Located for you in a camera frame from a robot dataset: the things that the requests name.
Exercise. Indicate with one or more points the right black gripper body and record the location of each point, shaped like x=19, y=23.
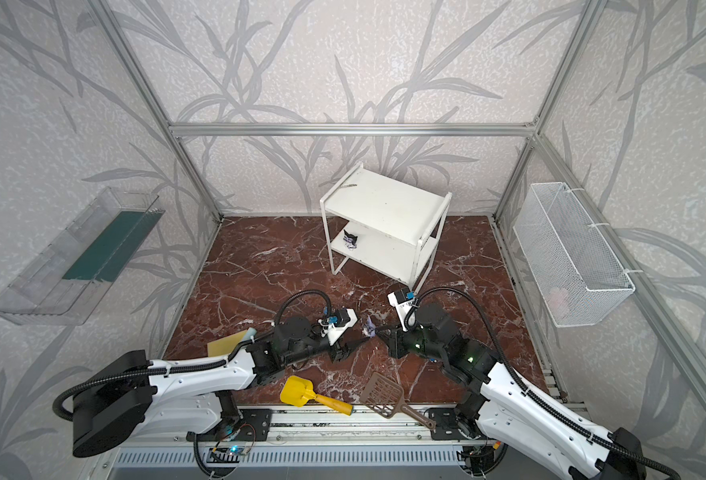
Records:
x=397, y=342

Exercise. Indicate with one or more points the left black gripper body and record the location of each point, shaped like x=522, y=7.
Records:
x=337, y=348

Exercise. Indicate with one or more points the dark purple small figure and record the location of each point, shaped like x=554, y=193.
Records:
x=369, y=329

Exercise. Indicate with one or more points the black purple Kuromi figure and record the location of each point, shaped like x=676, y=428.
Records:
x=350, y=240

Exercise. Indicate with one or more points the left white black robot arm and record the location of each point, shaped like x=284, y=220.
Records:
x=135, y=396

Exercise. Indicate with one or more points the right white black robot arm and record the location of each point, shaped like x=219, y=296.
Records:
x=500, y=404

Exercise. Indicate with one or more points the white two-tier shelf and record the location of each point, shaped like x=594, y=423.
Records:
x=398, y=225

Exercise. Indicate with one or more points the yellow toy shovel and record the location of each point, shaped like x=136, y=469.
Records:
x=298, y=392

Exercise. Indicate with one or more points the yellow sponge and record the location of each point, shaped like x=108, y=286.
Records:
x=225, y=345

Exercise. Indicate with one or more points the brown slotted toy spatula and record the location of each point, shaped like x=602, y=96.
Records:
x=386, y=398

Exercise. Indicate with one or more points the small circuit board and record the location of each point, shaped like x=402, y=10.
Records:
x=230, y=454

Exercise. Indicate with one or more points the pink item in basket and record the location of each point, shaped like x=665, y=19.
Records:
x=558, y=301

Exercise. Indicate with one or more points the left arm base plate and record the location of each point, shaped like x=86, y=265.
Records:
x=253, y=426

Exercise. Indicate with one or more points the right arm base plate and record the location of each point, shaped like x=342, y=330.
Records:
x=447, y=427

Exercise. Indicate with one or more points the white wire mesh basket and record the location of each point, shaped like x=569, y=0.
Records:
x=565, y=248

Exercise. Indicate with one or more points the clear plastic wall bin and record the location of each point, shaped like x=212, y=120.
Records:
x=63, y=285

